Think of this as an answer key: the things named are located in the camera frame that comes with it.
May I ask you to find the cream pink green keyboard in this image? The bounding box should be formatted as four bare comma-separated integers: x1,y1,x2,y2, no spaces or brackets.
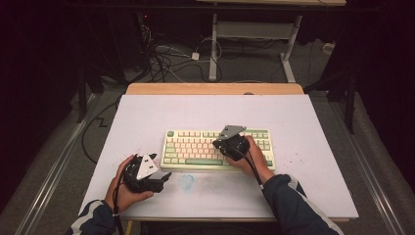
160,127,277,173

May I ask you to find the hand-held gripper cable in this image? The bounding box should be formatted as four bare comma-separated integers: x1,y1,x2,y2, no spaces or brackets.
112,156,125,235
228,145,265,191

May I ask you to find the person's left hand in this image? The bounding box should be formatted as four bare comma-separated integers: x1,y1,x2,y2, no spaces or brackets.
105,155,155,213

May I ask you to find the white-framed desk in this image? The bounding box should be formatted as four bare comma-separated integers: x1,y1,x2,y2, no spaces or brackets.
195,0,347,83

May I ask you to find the black floor cable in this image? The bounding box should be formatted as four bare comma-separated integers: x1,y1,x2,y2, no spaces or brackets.
80,94,123,165

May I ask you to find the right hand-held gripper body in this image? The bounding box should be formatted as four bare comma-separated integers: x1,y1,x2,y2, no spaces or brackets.
212,124,251,162

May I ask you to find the person's right hand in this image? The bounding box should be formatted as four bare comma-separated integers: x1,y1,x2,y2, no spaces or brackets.
224,135,277,185

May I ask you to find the white table cover sheet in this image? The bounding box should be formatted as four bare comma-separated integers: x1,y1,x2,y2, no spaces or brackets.
79,93,360,223

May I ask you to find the black metal stand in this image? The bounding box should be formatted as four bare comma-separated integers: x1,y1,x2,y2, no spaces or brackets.
76,65,99,124
304,70,358,135

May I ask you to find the tangle of floor cables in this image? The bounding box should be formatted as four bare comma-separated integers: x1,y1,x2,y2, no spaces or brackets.
136,23,226,84

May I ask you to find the right hand-held gripper cable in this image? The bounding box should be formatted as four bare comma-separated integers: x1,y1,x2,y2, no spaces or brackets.
228,145,265,191

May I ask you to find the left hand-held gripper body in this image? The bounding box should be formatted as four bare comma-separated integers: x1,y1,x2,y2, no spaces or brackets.
121,153,172,194

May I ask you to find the left hand-held gripper cable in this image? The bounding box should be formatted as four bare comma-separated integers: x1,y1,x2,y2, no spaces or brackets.
112,156,125,235

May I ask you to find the aluminium floor rail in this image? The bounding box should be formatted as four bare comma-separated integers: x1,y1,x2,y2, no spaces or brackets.
14,94,99,235
329,101,405,235

